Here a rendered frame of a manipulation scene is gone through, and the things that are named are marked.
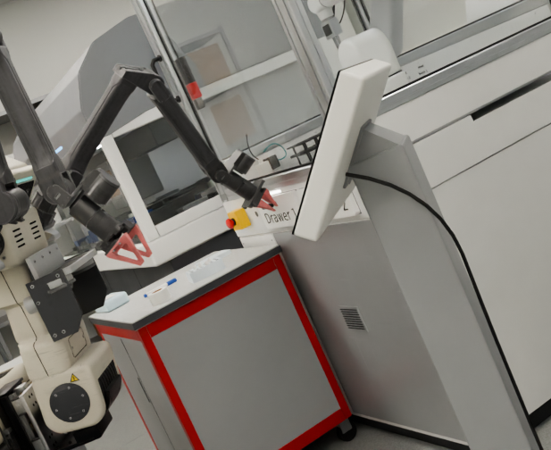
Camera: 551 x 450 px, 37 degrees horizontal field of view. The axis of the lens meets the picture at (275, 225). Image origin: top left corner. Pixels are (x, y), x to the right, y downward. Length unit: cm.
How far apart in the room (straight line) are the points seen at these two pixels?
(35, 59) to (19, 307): 486
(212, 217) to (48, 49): 371
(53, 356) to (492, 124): 141
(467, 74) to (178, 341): 123
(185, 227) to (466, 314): 195
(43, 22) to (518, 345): 526
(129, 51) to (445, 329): 217
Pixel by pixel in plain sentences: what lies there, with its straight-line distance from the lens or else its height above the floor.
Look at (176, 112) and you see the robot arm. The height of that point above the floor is 129.
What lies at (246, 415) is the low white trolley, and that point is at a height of 30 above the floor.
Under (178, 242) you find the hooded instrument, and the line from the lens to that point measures 346.
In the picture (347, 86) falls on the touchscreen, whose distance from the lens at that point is 146.
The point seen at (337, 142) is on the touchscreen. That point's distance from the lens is 148.
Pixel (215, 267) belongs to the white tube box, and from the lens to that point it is 286.
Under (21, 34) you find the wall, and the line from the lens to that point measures 698.
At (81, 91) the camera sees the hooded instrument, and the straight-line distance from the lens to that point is 344.
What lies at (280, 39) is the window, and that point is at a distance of 240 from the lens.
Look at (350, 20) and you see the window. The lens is 238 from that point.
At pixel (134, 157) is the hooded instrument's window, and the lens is 346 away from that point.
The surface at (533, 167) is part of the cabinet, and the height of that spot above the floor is 70.
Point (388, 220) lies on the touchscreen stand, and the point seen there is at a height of 89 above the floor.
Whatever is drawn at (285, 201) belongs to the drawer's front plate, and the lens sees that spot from 268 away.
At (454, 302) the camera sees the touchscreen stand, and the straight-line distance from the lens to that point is 171.
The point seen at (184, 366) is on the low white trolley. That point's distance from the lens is 275.
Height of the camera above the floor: 118
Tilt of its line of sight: 7 degrees down
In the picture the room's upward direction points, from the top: 24 degrees counter-clockwise
